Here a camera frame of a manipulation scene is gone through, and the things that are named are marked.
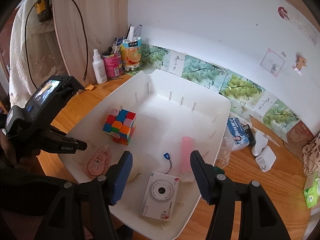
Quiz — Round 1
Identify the black usb cable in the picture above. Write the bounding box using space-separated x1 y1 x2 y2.
24 0 88 90

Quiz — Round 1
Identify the white charger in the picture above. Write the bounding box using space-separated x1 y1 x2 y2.
255 146 277 172

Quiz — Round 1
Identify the white tape roll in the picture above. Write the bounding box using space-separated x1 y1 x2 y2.
127 155 142 182

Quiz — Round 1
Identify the printed fabric bag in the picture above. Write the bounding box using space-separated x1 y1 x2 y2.
301 130 320 180

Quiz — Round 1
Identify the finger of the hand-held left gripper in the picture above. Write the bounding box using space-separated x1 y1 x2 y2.
51 129 88 151

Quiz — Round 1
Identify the yellow black device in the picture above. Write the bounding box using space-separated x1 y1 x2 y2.
34 0 53 22

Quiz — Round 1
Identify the white lace cloth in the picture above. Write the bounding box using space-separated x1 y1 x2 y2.
9 0 68 105

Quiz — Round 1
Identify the blue white box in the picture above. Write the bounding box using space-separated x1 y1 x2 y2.
227 117 250 151

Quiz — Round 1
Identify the orange cartoon sticker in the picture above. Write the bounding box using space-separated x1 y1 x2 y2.
292 53 307 75

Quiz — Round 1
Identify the white toy camera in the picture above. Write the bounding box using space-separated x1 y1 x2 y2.
139 152 180 221

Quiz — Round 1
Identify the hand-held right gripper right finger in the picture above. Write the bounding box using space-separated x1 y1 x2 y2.
190 150 292 240

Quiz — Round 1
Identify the white plastic bin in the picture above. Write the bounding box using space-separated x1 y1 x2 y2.
57 69 231 240

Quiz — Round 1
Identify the grape print wall paper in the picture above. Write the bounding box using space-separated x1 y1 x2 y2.
139 44 300 143

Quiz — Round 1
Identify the green tissue pack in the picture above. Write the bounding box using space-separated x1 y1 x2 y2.
303 172 320 208

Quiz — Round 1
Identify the person's left hand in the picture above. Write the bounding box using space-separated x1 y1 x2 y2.
0 131 42 168

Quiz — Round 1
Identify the orange juice carton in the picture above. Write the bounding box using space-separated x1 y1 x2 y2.
120 37 142 74

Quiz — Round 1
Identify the wooden side panel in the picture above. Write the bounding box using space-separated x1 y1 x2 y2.
49 0 129 85

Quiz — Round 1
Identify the pink tin can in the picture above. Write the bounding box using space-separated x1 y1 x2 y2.
101 52 123 80

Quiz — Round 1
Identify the white spray bottle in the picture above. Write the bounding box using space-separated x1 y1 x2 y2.
92 49 108 84

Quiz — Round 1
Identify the pink bottle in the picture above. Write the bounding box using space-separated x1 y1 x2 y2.
180 136 196 182

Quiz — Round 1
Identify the pink correction tape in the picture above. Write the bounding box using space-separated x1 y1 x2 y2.
87 146 111 175

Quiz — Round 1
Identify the black rectangular case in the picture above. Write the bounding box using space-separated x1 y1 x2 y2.
243 124 256 146

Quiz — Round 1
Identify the pink note sheet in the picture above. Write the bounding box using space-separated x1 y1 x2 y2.
259 48 286 77

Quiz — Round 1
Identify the white curved plastic piece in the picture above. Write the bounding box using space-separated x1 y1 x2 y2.
251 131 268 156

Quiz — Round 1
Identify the red wall sticker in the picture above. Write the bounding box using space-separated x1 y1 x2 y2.
277 6 290 20

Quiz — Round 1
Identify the multicoloured puzzle cube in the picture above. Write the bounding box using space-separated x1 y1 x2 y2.
103 109 137 145

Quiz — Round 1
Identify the clear plastic bag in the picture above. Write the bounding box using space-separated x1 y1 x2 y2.
214 130 237 173

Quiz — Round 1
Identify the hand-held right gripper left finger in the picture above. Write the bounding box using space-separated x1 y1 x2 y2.
36 151 133 240

